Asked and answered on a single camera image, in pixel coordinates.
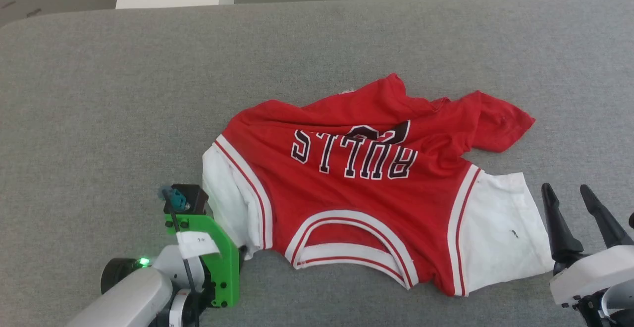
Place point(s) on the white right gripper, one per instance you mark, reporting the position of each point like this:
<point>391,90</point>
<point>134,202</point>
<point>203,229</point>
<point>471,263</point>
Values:
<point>589,275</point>

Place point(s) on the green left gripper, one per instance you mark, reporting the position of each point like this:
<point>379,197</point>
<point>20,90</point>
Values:
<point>223,267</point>

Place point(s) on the red and white basketball jersey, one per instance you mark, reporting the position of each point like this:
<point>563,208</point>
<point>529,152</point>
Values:
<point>366,203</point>

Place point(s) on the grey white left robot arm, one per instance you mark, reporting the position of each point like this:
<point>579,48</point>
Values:
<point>133,292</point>

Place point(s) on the grey fabric sofa seat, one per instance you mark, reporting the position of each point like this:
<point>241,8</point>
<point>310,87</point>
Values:
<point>124,119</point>

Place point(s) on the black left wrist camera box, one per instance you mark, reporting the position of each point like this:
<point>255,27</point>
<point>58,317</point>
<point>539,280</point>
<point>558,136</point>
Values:
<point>195,199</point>

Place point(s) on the teal left camera connector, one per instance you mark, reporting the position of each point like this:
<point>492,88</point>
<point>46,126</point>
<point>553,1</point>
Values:
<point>177,199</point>

